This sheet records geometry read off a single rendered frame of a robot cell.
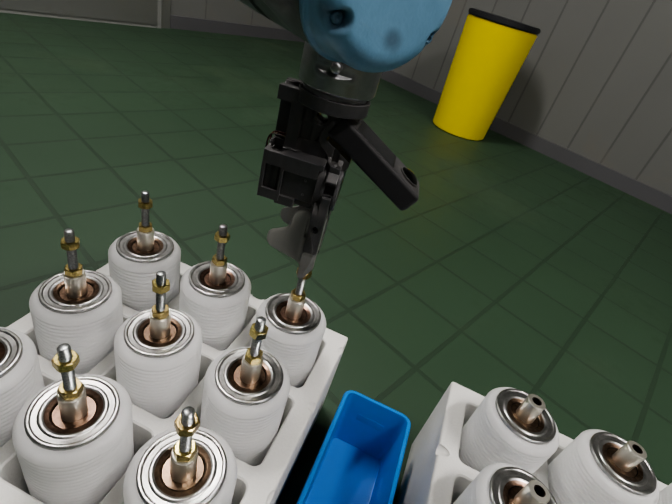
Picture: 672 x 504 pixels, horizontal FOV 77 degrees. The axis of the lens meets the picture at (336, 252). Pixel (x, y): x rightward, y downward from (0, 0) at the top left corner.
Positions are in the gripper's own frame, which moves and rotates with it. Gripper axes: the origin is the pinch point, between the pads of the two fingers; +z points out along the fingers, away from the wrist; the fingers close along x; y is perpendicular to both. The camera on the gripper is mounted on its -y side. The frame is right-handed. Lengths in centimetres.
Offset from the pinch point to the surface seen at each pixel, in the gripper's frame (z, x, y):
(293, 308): 7.3, 1.0, 0.6
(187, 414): 0.4, 23.4, 4.7
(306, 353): 12.2, 3.2, -2.8
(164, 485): 9.2, 24.8, 5.6
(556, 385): 34, -30, -59
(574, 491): 13.7, 10.2, -38.4
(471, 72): -1, -208, -44
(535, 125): 21, -237, -98
